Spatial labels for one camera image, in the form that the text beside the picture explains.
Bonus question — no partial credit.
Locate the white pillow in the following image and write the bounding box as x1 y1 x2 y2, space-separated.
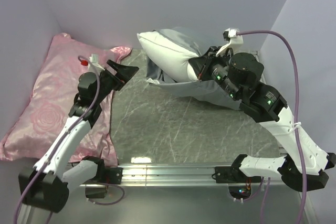
137 31 199 82

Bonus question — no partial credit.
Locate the aluminium mounting rail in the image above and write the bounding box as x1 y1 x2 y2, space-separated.
15 163 307 224

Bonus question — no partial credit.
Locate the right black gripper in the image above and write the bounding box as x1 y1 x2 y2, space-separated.
189 45 242 100

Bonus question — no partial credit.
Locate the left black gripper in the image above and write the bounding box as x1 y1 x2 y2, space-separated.
94 60 139 104

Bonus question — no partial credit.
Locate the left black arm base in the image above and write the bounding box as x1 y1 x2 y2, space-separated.
85 167 125 205

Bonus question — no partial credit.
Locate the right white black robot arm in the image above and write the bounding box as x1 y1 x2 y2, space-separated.
189 47 335 192

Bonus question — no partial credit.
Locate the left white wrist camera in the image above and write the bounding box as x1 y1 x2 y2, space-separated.
79 54 104 72

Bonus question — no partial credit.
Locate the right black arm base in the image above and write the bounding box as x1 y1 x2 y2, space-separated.
214 154 263 201

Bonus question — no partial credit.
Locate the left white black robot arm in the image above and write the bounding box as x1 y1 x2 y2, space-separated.
18 60 139 213

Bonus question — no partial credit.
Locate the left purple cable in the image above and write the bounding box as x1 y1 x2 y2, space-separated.
14 55 125 224

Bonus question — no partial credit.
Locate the pink satin rose pillow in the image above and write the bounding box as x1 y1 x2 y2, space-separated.
1 33 132 161

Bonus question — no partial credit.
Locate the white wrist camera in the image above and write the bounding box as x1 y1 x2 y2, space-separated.
79 54 104 72
216 28 244 57

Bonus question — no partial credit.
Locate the grey satin pillowcase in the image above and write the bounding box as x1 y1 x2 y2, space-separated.
146 27 240 110

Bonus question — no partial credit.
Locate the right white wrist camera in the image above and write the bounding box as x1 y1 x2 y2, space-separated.
216 28 244 57

